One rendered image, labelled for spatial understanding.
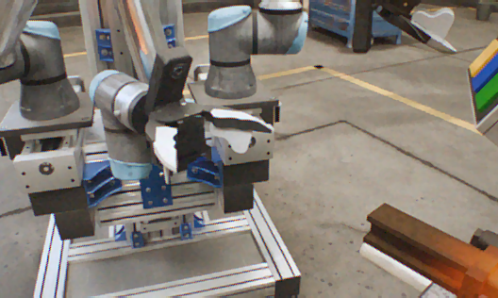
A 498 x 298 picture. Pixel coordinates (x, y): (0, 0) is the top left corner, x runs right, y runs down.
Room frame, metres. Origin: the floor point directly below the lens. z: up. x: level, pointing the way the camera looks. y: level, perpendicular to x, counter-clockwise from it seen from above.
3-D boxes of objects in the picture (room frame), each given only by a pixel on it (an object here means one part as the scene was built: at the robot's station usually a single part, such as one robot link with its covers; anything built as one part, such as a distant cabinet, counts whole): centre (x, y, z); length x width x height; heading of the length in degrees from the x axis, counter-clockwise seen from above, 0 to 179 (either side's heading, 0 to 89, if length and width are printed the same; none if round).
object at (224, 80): (1.15, 0.06, 0.87); 0.15 x 0.15 x 0.10
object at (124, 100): (0.61, 0.18, 0.98); 0.08 x 0.05 x 0.08; 132
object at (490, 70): (0.72, -0.44, 1.01); 0.07 x 0.05 x 0.07; 157
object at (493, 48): (0.81, -0.48, 1.01); 0.07 x 0.05 x 0.07; 157
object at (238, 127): (0.52, 0.02, 0.97); 0.09 x 0.03 x 0.06; 78
